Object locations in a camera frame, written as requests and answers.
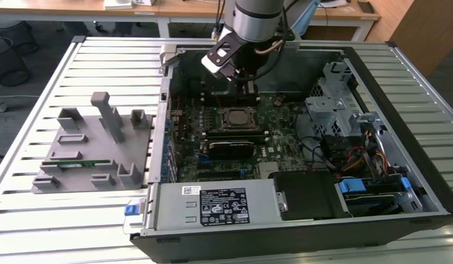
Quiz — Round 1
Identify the silver drive cage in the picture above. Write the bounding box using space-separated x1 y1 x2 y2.
305 62 362 138

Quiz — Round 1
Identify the silver power supply unit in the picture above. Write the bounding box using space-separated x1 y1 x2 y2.
141 181 286 232

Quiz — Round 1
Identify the black PC case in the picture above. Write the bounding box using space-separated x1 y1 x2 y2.
129 43 453 264

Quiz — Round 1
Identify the blue case latch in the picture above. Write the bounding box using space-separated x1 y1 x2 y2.
125 200 145 217

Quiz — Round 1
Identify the black graphics card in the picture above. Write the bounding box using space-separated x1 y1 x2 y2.
208 140 256 160

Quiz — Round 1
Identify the black case fan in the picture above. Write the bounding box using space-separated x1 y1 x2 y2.
185 78 208 97

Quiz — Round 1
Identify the green RAM stick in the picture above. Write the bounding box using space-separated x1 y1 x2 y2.
41 158 112 169

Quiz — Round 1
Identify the black waste bin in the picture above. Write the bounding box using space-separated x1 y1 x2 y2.
0 20 38 87

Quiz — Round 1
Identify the wooden cabinet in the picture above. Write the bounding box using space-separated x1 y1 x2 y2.
365 0 453 78

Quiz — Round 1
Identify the CPU socket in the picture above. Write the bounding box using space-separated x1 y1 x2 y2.
218 106 258 131

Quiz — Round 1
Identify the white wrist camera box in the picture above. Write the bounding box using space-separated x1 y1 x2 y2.
200 41 242 81

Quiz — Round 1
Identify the black disk drive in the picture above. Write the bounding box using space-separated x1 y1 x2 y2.
342 192 401 217

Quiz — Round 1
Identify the black plastic air shroud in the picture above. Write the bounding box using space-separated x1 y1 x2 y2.
273 170 350 221

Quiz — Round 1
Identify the black RAM slot bank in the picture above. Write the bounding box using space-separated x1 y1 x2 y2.
206 129 266 144
200 90 262 108

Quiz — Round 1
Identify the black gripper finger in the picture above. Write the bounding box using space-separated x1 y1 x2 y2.
238 84 260 107

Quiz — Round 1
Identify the silver chipset heat sink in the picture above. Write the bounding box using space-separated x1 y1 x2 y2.
257 162 278 177

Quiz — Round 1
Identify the green motherboard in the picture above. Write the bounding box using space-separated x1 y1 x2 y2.
169 93 312 182

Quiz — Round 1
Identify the grey parts rack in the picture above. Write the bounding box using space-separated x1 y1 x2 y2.
30 91 156 195

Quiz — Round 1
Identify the coloured wire bundle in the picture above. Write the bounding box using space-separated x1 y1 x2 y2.
336 129 392 178

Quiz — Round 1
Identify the silver metal support bracket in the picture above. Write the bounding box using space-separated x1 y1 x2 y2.
353 112 425 214

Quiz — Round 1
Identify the blue disk carrier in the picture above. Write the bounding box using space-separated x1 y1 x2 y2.
338 178 366 195

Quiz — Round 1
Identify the grey case release handle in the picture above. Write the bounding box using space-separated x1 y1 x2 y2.
158 43 180 74

